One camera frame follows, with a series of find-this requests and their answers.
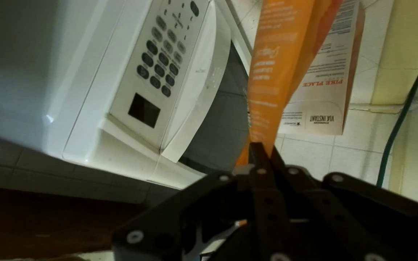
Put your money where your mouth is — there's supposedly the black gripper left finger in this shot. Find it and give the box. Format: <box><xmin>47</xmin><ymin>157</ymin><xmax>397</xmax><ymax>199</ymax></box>
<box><xmin>110</xmin><ymin>141</ymin><xmax>269</xmax><ymax>261</ymax></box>

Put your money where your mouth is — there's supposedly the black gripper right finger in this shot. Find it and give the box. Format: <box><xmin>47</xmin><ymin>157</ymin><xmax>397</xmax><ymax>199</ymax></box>
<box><xmin>265</xmin><ymin>144</ymin><xmax>418</xmax><ymax>261</ymax></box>

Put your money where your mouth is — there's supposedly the orange foil bag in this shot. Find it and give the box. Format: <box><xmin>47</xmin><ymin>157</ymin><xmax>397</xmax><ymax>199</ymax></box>
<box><xmin>234</xmin><ymin>0</ymin><xmax>345</xmax><ymax>171</ymax></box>

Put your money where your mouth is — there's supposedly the white box with orange print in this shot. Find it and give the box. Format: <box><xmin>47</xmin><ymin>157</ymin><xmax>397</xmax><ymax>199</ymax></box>
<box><xmin>278</xmin><ymin>0</ymin><xmax>367</xmax><ymax>136</ymax></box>

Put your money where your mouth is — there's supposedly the white microwave oven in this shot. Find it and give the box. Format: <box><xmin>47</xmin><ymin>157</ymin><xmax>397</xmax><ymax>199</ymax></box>
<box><xmin>0</xmin><ymin>0</ymin><xmax>250</xmax><ymax>192</ymax></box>

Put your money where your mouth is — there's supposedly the green cable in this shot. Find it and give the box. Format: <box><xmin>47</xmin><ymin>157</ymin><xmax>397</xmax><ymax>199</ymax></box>
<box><xmin>374</xmin><ymin>67</ymin><xmax>418</xmax><ymax>190</ymax></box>

